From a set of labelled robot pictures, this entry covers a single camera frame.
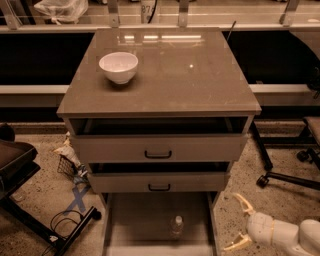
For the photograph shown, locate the grey drawer cabinet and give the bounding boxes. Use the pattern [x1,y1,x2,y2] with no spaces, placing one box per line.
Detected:
[55,27,262,256]

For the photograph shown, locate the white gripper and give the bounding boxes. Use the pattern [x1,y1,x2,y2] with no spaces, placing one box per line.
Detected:
[223,193,273,252]

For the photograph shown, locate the blue tape cross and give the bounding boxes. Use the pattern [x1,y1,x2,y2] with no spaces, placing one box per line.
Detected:
[64,185,90,215]

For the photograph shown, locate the black wire basket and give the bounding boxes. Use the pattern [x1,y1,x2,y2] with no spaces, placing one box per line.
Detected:
[57,156,78,181]

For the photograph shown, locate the crumpled plastic bag on floor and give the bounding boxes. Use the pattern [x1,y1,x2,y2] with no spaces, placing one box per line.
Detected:
[54,132,87,178]

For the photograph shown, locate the middle drawer with black handle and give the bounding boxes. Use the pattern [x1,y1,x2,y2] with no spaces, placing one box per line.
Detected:
[88,172,230,193]

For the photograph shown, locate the top drawer with black handle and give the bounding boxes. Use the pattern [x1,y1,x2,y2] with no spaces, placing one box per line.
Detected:
[70,135,248,163]

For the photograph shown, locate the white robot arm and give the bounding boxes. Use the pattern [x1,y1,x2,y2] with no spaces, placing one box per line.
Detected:
[223,193,320,256]

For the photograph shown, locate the clear plastic water bottle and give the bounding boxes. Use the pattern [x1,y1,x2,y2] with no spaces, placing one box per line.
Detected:
[170,215,184,239]

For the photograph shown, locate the clear plastic bag on shelf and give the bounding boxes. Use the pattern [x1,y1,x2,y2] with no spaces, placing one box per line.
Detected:
[34,0,89,24]

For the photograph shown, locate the black office chair left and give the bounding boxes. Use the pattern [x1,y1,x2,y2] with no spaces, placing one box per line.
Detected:
[0,123,101,256]

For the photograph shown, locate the open bottom drawer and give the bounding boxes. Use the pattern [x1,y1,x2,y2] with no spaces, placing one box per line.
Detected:
[102,192,220,256]

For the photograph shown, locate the drawer with black handle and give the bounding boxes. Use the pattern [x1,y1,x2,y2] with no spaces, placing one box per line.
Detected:
[88,172,230,193]
[70,135,248,163]

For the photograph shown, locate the black cable on floor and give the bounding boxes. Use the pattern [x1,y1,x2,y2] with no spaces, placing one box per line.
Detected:
[39,209,88,256]

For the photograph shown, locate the white ceramic bowl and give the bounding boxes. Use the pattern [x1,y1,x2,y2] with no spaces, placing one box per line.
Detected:
[99,52,139,84]

